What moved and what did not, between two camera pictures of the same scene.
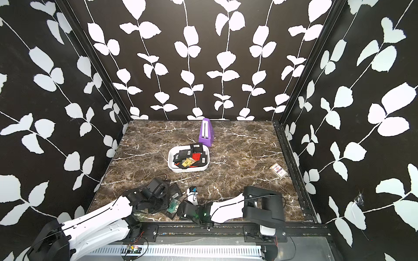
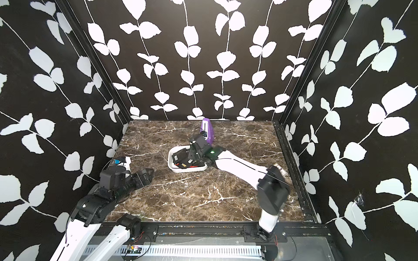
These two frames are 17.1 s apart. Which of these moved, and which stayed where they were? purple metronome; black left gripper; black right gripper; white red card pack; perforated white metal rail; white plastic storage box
Moved: black left gripper; black right gripper
Stayed: perforated white metal rail; white plastic storage box; white red card pack; purple metronome
